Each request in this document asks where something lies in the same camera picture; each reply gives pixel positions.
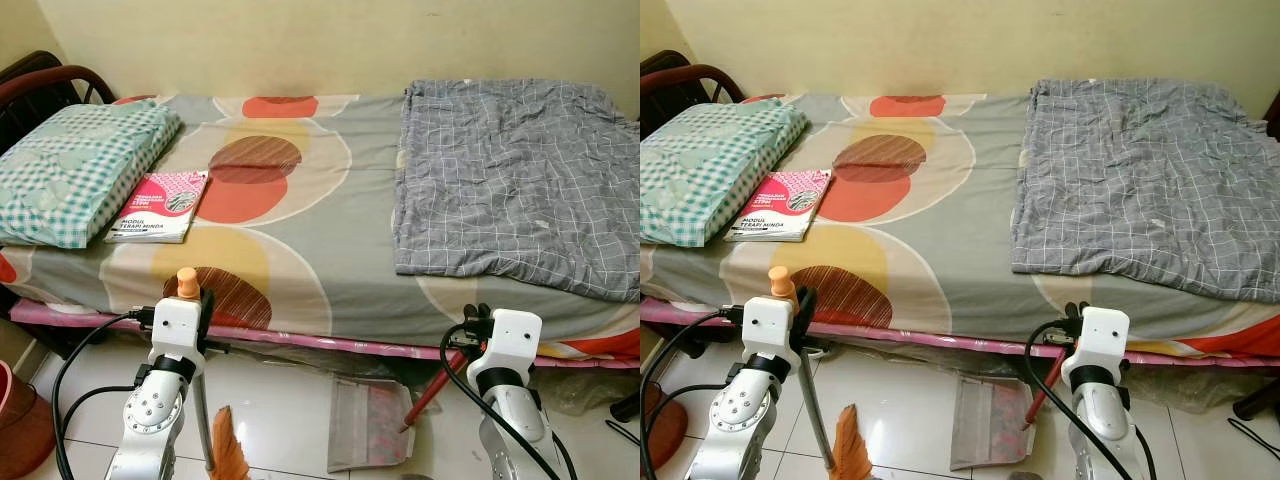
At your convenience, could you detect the clear plastic bag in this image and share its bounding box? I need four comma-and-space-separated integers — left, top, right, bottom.
533, 367, 608, 417
1130, 364, 1237, 412

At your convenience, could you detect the grey dustpan with red handle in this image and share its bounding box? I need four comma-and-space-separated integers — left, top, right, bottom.
327, 345, 469, 474
949, 344, 1069, 472

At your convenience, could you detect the mattress with circle-print sheet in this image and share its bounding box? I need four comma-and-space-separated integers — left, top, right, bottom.
0, 92, 641, 359
640, 92, 1280, 359

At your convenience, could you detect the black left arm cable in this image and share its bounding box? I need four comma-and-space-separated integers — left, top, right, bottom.
51, 309, 156, 480
640, 307, 747, 480

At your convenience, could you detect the green checked pillow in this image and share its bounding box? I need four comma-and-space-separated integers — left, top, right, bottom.
0, 99, 184, 250
640, 99, 810, 249

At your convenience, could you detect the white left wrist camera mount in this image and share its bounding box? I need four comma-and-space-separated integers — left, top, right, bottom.
742, 296, 799, 355
150, 297, 207, 363

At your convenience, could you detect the orange bristle broom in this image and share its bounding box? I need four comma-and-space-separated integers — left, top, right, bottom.
177, 266, 252, 480
768, 265, 874, 480

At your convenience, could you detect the grey checked blanket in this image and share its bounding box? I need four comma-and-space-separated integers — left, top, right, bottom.
1010, 77, 1280, 304
393, 78, 641, 304

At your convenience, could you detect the pink bed frame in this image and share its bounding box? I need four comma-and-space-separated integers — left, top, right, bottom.
640, 296, 1280, 368
8, 298, 641, 363

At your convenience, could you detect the dark wooden bed headboard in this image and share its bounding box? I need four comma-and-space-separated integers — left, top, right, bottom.
0, 50, 117, 153
640, 49, 747, 141

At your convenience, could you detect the red plastic bucket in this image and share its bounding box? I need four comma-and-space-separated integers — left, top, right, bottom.
640, 380, 690, 472
0, 360, 58, 480

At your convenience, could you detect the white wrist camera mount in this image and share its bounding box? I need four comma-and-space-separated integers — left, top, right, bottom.
1072, 306, 1131, 370
486, 309, 544, 374
742, 296, 799, 355
150, 297, 207, 363

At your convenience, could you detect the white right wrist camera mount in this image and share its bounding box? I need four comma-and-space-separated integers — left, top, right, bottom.
1072, 306, 1131, 370
486, 309, 544, 374

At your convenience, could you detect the pink and white book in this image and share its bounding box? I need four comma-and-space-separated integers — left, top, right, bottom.
104, 169, 212, 245
722, 167, 834, 244

